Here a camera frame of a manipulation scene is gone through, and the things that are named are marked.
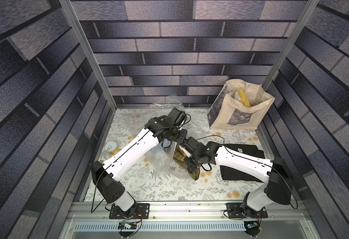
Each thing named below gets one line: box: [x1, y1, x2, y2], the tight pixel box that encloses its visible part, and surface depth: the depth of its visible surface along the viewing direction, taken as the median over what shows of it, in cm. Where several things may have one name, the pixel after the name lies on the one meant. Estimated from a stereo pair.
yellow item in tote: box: [234, 87, 252, 108], surface depth 99 cm
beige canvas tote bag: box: [207, 78, 276, 130], surface depth 99 cm
